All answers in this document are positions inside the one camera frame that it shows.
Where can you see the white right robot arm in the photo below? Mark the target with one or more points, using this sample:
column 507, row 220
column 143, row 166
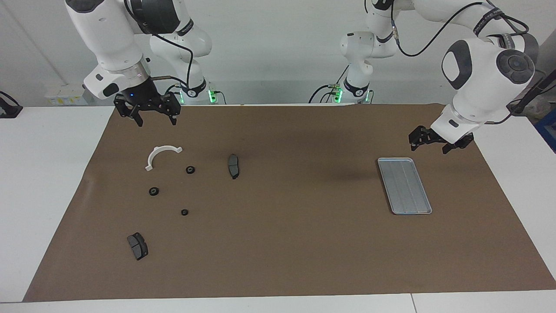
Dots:
column 108, row 34

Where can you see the long dark brake pad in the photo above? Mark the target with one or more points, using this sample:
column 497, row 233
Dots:
column 233, row 166

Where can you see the white curved plastic bracket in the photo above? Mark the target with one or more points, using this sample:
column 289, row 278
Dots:
column 150, row 161

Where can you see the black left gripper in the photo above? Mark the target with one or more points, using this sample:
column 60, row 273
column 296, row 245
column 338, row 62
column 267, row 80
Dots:
column 451, row 143

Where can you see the silver metal tray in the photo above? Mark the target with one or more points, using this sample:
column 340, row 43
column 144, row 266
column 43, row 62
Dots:
column 406, row 195

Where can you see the blue crate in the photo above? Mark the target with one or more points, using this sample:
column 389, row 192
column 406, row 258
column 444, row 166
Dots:
column 549, row 130

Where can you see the short dark brake pad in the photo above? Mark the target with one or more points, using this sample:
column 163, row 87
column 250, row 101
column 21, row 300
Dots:
column 137, row 246

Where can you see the black tripod stand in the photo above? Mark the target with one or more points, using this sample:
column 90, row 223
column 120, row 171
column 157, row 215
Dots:
column 517, row 109

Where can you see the brown table mat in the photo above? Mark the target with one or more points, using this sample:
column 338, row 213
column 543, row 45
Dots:
column 282, row 239

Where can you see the small black bearing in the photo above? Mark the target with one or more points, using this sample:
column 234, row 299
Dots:
column 153, row 191

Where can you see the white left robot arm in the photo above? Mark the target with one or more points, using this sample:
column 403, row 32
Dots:
column 482, row 74

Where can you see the white wall socket box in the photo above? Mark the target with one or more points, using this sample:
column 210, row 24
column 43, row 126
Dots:
column 65, row 93

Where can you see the black clamp mount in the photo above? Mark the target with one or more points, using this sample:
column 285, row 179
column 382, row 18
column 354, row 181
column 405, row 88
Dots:
column 8, row 111

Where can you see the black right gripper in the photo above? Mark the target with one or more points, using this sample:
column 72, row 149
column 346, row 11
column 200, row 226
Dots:
column 143, row 98

